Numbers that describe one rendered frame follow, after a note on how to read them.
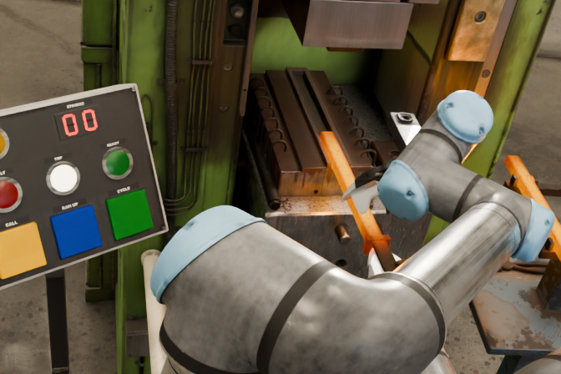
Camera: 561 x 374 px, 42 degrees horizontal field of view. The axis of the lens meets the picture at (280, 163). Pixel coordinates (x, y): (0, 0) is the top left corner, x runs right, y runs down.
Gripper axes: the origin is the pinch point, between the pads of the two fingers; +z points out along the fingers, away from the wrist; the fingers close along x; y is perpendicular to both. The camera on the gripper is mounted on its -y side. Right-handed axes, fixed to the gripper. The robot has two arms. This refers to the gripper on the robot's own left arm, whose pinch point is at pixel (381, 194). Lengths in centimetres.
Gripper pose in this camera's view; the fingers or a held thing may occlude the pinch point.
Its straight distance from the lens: 132.5
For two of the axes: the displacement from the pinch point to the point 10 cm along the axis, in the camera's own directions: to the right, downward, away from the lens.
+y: 1.1, 9.1, -4.0
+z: -2.1, 4.2, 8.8
